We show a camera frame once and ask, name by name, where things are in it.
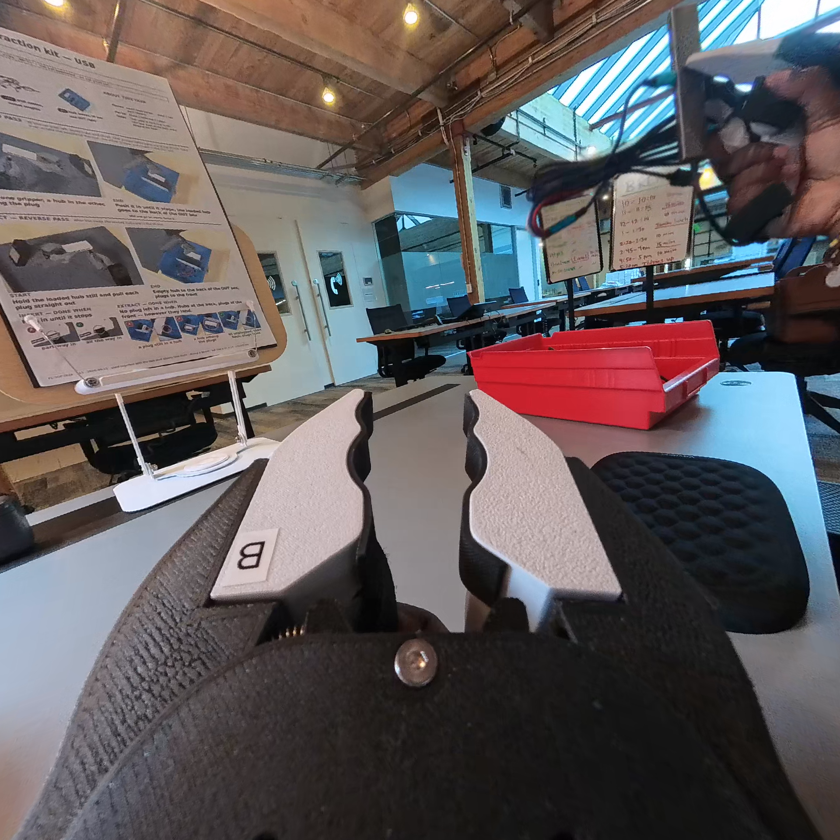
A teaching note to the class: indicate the handwritten whiteboard on stand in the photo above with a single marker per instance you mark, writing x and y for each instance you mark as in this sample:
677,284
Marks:
653,223
572,239

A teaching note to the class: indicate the dark blue office chair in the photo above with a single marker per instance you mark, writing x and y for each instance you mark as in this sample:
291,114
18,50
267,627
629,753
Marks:
459,307
518,295

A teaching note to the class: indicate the black honeycomb wrist pad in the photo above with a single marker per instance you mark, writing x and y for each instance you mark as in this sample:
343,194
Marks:
702,531

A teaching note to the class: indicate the printed instruction sheet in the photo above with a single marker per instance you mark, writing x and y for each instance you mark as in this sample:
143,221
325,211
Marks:
98,216

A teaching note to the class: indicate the dark grey case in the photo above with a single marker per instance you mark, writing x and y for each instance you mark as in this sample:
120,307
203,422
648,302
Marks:
13,531

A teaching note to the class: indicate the black office chair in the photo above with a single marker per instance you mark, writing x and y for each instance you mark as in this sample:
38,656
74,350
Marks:
394,328

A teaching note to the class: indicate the red plastic bin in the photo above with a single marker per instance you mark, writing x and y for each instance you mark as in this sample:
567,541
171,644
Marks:
590,380

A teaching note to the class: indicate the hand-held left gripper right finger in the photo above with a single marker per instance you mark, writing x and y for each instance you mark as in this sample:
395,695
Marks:
538,518

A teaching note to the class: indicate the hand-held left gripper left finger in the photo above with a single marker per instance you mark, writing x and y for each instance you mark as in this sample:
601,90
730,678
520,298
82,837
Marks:
308,512

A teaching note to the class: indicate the wooden support post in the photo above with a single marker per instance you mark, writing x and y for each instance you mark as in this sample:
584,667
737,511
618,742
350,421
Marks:
467,216

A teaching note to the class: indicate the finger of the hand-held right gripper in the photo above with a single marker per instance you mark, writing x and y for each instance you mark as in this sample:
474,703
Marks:
735,60

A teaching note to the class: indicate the person's right hand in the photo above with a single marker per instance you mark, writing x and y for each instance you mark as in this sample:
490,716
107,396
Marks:
820,157

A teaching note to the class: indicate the wooden top desk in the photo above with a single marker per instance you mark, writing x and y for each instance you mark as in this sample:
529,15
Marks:
676,295
98,410
420,331

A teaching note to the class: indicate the white door with glass panel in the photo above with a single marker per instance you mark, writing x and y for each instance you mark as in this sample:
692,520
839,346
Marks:
315,341

